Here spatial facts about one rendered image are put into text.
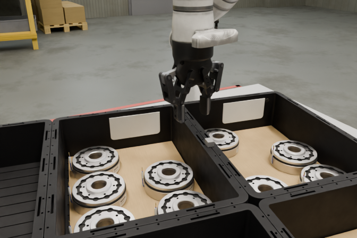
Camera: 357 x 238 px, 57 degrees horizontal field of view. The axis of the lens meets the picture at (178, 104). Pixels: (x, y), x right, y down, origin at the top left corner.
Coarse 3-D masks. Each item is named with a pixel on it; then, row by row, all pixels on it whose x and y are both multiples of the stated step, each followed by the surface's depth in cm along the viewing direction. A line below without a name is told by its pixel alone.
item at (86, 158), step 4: (88, 152) 75; (92, 152) 75; (96, 152) 75; (100, 152) 75; (104, 152) 75; (84, 156) 74; (88, 156) 74; (104, 156) 74; (88, 160) 72; (92, 160) 72; (96, 160) 72; (100, 160) 72
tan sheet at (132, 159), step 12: (156, 144) 86; (168, 144) 86; (72, 156) 80; (120, 156) 80; (132, 156) 80; (144, 156) 80; (156, 156) 80; (168, 156) 80; (180, 156) 80; (120, 168) 76; (132, 168) 76; (144, 168) 76; (72, 180) 72; (132, 180) 72; (132, 192) 68; (144, 192) 68; (72, 204) 65; (132, 204) 65; (144, 204) 65; (156, 204) 65; (72, 216) 61; (144, 216) 61; (72, 228) 59
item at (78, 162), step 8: (80, 152) 76; (112, 152) 77; (72, 160) 73; (80, 160) 73; (104, 160) 73; (112, 160) 73; (80, 168) 70; (88, 168) 70; (96, 168) 70; (104, 168) 70
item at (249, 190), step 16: (240, 96) 90; (256, 96) 91; (304, 112) 81; (336, 128) 72; (224, 160) 60; (240, 176) 56; (336, 176) 56; (352, 176) 56; (256, 192) 52; (272, 192) 52; (288, 192) 52
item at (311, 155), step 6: (276, 144) 79; (282, 144) 79; (300, 144) 80; (306, 144) 79; (276, 150) 77; (282, 150) 77; (306, 150) 77; (312, 150) 77; (276, 156) 75; (282, 156) 74; (288, 156) 74; (294, 156) 74; (300, 156) 74; (306, 156) 74; (312, 156) 75; (288, 162) 73; (294, 162) 72; (300, 162) 72; (306, 162) 72; (312, 162) 73
